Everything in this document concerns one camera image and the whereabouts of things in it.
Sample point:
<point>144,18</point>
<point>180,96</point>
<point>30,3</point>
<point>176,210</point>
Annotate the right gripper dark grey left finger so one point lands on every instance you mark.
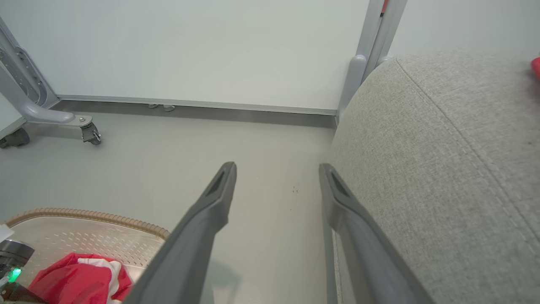
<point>198,236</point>

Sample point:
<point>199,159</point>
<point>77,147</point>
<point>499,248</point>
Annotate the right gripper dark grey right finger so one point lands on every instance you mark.
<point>358,253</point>

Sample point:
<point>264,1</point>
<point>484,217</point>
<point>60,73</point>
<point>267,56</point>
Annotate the red shirt white trim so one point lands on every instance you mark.
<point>536,68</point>

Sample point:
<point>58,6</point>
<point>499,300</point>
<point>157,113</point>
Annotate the grey fabric sofa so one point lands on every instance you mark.
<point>443,169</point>

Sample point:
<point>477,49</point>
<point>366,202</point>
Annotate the white perforated basket brown rim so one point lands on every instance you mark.
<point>84,240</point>

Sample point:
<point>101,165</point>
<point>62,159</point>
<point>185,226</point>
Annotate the red shorts white stripes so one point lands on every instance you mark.
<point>67,283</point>

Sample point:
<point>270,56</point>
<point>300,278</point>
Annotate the black swivel caster wheel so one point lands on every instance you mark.
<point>90,134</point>
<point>14,137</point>

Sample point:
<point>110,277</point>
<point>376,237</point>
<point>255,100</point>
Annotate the grey curved partition leg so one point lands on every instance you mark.
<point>38,113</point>

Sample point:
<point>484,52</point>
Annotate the small red marker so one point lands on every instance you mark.
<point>384,6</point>

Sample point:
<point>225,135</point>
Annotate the grey partition bottom rail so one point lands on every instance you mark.
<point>211,104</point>

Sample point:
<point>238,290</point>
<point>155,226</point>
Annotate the grey metal bracket plate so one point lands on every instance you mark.
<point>29,80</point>

